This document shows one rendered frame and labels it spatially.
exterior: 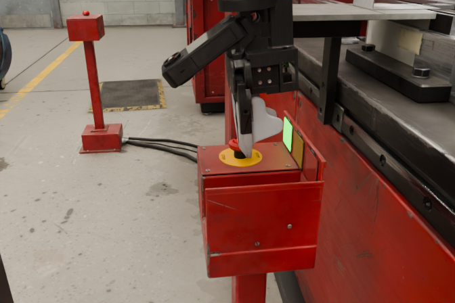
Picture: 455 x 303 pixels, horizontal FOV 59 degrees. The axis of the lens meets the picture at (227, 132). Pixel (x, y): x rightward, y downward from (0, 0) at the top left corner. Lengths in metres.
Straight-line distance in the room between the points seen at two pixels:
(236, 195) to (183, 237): 1.25
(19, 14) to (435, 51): 7.65
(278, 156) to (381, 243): 0.21
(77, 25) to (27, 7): 5.65
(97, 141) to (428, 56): 2.10
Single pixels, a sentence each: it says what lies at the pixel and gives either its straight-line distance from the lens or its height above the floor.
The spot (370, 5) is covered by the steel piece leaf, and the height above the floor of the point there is 1.01.
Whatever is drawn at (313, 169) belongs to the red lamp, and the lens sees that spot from 0.57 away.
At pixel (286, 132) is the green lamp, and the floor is 0.81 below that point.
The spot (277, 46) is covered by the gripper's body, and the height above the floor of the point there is 0.98.
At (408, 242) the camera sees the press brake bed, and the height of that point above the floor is 0.72.
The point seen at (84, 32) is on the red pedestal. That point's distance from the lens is 2.38.
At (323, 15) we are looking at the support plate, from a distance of 0.70.
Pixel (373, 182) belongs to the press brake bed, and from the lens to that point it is 0.70.
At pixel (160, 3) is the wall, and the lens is 7.67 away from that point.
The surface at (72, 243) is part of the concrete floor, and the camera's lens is 1.85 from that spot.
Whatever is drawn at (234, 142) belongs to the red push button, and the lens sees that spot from 0.65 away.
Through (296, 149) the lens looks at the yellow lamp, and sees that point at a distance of 0.64.
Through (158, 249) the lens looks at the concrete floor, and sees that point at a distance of 1.73.
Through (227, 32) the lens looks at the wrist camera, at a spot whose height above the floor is 1.00.
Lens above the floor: 1.08
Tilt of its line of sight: 23 degrees down
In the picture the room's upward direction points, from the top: straight up
